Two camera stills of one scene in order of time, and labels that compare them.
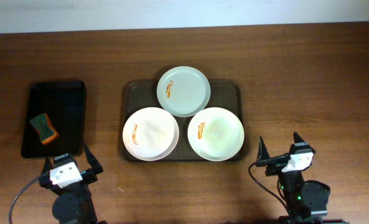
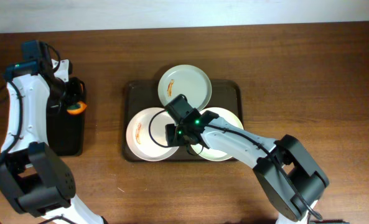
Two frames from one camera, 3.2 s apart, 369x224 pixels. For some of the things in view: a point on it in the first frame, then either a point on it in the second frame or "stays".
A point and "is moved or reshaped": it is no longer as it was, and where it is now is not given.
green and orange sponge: (44, 129) is moved or reshaped
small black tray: (65, 104) stays
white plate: (150, 134) stays
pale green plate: (183, 91) stays
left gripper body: (86, 175) to (71, 101)
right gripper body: (273, 167) to (172, 135)
